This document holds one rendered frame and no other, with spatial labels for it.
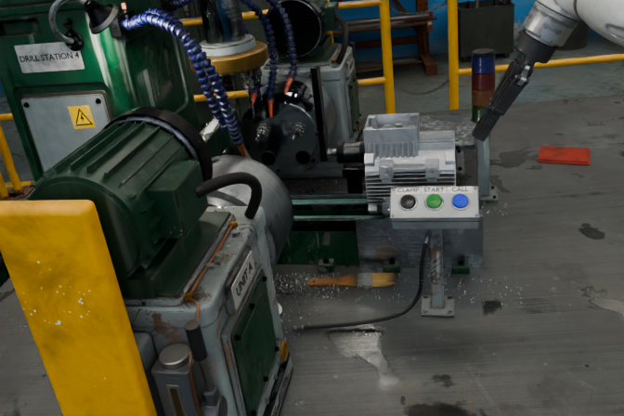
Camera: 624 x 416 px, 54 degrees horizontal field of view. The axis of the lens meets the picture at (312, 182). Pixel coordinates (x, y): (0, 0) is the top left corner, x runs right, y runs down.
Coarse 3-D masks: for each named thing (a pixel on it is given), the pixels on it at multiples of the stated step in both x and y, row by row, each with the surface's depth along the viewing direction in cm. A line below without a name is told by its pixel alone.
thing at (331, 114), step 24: (264, 96) 166; (288, 96) 164; (312, 96) 168; (264, 120) 168; (288, 120) 167; (312, 120) 166; (336, 120) 182; (264, 144) 172; (288, 144) 170; (312, 144) 169; (288, 168) 174
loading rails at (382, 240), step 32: (320, 224) 147; (352, 224) 145; (384, 224) 142; (480, 224) 138; (288, 256) 153; (320, 256) 151; (352, 256) 149; (384, 256) 146; (416, 256) 145; (448, 256) 143; (480, 256) 141
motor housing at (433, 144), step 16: (432, 144) 136; (448, 144) 135; (400, 160) 137; (416, 160) 136; (368, 176) 138; (400, 176) 136; (416, 176) 135; (448, 176) 133; (368, 192) 139; (384, 192) 138
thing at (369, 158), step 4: (448, 152) 133; (452, 152) 133; (364, 156) 138; (368, 156) 137; (372, 156) 137; (448, 156) 133; (452, 156) 133; (364, 160) 137; (368, 160) 137; (372, 160) 137; (448, 160) 133; (452, 160) 133; (368, 164) 138; (372, 164) 137; (372, 204) 142; (376, 204) 142; (372, 208) 142; (376, 208) 142; (372, 212) 143; (376, 212) 143
